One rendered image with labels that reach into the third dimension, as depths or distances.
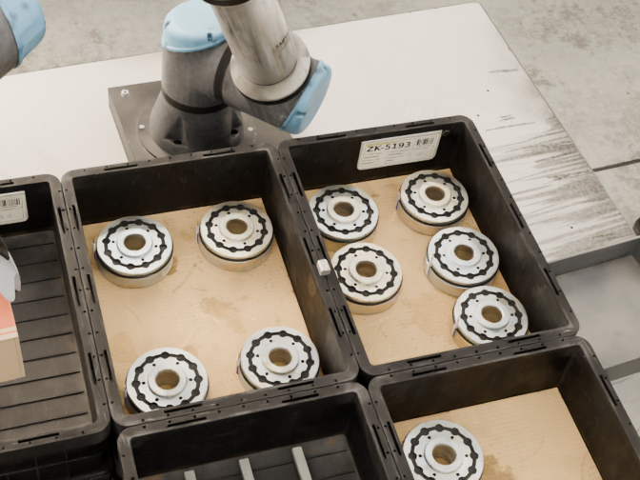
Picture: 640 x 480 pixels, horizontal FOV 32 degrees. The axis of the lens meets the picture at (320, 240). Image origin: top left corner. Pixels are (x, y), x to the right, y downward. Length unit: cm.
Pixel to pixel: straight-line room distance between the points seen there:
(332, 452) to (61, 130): 78
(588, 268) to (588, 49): 160
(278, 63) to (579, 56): 189
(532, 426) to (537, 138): 68
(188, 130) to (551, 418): 71
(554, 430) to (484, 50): 89
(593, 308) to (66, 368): 81
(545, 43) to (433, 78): 130
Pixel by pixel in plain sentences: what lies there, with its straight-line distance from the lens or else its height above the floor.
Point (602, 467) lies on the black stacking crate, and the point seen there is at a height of 84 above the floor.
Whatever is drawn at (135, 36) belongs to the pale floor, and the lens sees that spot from 313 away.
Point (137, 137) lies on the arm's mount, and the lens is 181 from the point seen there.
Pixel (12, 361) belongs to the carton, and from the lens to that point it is 117.
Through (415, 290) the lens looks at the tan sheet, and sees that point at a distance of 156.
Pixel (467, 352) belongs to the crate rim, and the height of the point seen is 93.
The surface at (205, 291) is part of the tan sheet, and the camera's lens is 152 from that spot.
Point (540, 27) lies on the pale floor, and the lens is 338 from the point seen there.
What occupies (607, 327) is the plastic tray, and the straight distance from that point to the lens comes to 177.
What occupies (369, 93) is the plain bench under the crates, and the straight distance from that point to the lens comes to 200.
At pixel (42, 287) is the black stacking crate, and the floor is 83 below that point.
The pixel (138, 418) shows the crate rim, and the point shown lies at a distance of 130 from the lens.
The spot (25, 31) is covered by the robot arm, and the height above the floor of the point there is 141.
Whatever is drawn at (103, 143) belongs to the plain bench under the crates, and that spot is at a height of 70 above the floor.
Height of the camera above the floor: 206
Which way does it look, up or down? 51 degrees down
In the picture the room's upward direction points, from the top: 10 degrees clockwise
